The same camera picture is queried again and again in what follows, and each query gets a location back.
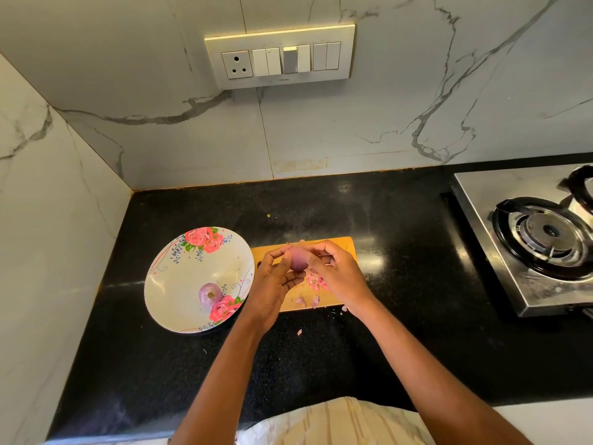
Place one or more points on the person's left forearm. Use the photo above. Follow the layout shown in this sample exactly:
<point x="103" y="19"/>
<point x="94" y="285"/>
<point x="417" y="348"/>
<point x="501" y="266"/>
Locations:
<point x="218" y="394"/>

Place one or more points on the black stove burner grate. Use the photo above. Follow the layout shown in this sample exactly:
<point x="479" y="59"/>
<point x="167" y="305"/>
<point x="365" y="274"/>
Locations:
<point x="544" y="238"/>
<point x="580" y="188"/>

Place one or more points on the person's right hand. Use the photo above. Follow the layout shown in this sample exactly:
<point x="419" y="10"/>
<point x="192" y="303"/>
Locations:
<point x="341" y="276"/>

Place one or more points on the person's left hand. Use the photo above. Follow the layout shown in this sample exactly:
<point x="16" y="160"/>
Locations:
<point x="264" y="292"/>

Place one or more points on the small pink onion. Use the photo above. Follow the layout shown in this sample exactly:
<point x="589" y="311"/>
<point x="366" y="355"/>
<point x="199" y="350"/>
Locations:
<point x="210" y="294"/>
<point x="297" y="258"/>

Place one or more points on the white wall switch panel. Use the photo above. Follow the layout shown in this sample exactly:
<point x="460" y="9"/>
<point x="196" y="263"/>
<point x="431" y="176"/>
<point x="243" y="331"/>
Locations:
<point x="278" y="56"/>

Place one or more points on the wooden cutting board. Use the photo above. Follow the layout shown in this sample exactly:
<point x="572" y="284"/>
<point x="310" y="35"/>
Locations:
<point x="296" y="294"/>

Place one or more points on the person's right forearm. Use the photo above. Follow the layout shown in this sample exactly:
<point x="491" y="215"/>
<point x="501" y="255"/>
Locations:
<point x="435" y="377"/>

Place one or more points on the black stone countertop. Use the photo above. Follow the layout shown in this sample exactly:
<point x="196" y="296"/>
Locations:
<point x="417" y="204"/>

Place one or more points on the stainless steel gas stove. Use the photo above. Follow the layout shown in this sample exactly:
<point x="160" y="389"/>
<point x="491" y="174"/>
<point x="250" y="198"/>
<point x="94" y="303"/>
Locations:
<point x="473" y="188"/>

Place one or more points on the white floral plate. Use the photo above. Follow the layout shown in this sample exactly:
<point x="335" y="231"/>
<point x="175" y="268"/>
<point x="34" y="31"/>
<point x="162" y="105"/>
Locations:
<point x="174" y="281"/>

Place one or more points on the beige striped garment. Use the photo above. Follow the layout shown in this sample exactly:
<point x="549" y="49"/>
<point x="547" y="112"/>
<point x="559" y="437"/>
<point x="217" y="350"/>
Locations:
<point x="335" y="423"/>

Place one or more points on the pile of onion peels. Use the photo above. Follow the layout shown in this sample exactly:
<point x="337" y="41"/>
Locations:
<point x="315" y="282"/>

